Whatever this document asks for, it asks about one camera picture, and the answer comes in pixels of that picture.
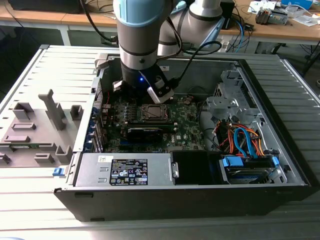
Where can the tall black box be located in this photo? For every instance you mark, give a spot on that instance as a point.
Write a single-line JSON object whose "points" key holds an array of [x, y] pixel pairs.
{"points": [[228, 15]]}

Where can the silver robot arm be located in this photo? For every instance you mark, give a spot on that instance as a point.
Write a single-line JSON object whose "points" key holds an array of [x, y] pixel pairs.
{"points": [[137, 30]]}

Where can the blue cardboard box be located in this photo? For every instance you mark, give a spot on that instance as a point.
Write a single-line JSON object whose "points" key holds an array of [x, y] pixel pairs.
{"points": [[297, 3]]}

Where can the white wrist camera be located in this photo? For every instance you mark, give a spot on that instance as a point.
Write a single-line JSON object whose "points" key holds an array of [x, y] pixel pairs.
{"points": [[160, 96]]}

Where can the round coin battery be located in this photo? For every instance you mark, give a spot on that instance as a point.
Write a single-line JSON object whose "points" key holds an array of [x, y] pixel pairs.
{"points": [[188, 101]]}

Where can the black open pc case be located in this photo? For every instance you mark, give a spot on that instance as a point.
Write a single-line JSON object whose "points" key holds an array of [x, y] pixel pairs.
{"points": [[150, 205]]}

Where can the grey parts rack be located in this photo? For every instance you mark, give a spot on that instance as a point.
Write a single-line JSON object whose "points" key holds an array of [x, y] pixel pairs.
{"points": [[40, 117]]}

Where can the grey metal drive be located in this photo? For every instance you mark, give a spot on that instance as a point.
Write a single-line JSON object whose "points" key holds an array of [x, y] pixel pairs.
{"points": [[280, 17]]}

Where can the cpu cooler heatsink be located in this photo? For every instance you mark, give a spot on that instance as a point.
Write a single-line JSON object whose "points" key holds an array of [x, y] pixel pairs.
{"points": [[263, 16]]}

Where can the metal drive cage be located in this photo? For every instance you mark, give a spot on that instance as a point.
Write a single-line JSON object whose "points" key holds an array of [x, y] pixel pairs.
{"points": [[225, 102]]}

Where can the clear plastic bag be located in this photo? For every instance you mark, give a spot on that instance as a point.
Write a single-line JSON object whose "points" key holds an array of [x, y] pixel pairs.
{"points": [[305, 20]]}

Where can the grey power supply unit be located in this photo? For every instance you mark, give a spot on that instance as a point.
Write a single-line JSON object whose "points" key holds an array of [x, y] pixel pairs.
{"points": [[95, 172]]}

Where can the wide black device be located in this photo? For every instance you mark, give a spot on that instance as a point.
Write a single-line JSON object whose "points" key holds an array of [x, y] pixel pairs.
{"points": [[45, 6]]}

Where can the white papers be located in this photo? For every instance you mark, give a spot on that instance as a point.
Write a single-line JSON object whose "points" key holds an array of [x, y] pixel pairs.
{"points": [[260, 6]]}

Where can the hard disk with blue label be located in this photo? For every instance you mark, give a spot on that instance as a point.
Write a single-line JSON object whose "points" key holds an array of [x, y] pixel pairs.
{"points": [[247, 177]]}

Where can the cpu socket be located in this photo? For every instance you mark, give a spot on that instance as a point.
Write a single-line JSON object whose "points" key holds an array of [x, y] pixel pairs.
{"points": [[171, 110]]}

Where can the silver cpu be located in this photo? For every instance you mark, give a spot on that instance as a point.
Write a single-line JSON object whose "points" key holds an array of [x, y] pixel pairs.
{"points": [[154, 112]]}

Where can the metal cpu locking lever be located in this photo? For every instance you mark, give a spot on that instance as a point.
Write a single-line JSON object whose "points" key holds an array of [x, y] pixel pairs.
{"points": [[140, 112], [160, 120]]}

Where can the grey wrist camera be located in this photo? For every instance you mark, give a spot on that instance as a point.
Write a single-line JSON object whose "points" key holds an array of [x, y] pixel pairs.
{"points": [[117, 86]]}

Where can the green motherboard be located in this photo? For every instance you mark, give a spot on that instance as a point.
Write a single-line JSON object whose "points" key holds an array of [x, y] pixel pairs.
{"points": [[186, 120]]}

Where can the small blue clip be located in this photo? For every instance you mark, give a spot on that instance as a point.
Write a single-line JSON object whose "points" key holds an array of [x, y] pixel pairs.
{"points": [[58, 172]]}

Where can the black graphics card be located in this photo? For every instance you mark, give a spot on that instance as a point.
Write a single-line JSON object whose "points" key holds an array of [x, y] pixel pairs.
{"points": [[145, 136]]}

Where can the blue disk carrier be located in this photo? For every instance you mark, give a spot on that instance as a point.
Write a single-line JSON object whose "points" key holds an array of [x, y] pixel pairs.
{"points": [[233, 163]]}

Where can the wooden desk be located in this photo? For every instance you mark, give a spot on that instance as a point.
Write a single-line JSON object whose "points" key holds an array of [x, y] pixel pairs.
{"points": [[287, 31], [37, 16]]}

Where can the white power strip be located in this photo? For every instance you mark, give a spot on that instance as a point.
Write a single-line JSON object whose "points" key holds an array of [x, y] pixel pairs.
{"points": [[223, 46]]}

